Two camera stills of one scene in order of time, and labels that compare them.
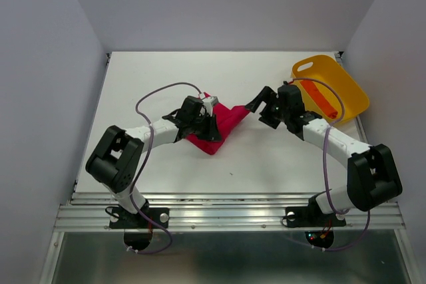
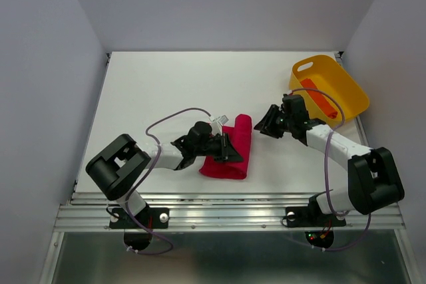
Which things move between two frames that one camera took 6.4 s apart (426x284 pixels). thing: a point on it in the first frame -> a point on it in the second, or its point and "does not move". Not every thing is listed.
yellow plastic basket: x=328 y=90 does not move
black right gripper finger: x=266 y=94 -> x=270 y=125
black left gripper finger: x=212 y=132 -> x=229 y=153
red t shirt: x=226 y=119 -> x=240 y=138
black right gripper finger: x=270 y=116 -> x=273 y=132
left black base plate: x=120 y=218 does not move
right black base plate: x=311 y=216 does not move
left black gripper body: x=194 y=122 -> x=213 y=147
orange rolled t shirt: x=319 y=98 does not move
